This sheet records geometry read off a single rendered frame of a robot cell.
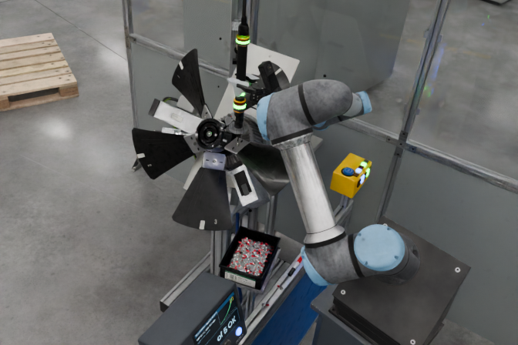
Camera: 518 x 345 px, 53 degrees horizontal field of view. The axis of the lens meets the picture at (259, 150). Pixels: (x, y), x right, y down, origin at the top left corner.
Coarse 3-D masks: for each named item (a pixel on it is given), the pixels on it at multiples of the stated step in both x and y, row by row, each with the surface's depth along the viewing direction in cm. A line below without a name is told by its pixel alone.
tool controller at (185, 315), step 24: (192, 288) 135; (216, 288) 134; (168, 312) 129; (192, 312) 128; (216, 312) 129; (240, 312) 139; (144, 336) 124; (168, 336) 122; (192, 336) 123; (216, 336) 131; (240, 336) 141
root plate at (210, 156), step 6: (204, 156) 195; (210, 156) 197; (216, 156) 198; (222, 156) 199; (204, 162) 195; (210, 162) 197; (216, 162) 198; (210, 168) 196; (216, 168) 198; (222, 168) 199
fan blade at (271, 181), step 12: (252, 144) 194; (264, 144) 195; (240, 156) 189; (252, 156) 189; (264, 156) 189; (276, 156) 189; (252, 168) 185; (264, 168) 185; (276, 168) 185; (264, 180) 182; (276, 180) 182; (288, 180) 182; (276, 192) 180
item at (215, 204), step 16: (208, 176) 195; (224, 176) 198; (192, 192) 193; (208, 192) 195; (224, 192) 198; (192, 208) 193; (208, 208) 194; (224, 208) 197; (192, 224) 193; (208, 224) 194; (224, 224) 195
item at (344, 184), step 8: (344, 160) 210; (352, 160) 210; (360, 160) 210; (368, 160) 211; (336, 168) 206; (344, 168) 205; (352, 168) 206; (336, 176) 204; (344, 176) 202; (352, 176) 202; (360, 176) 203; (336, 184) 206; (344, 184) 203; (352, 184) 201; (360, 184) 208; (344, 192) 205; (352, 192) 203
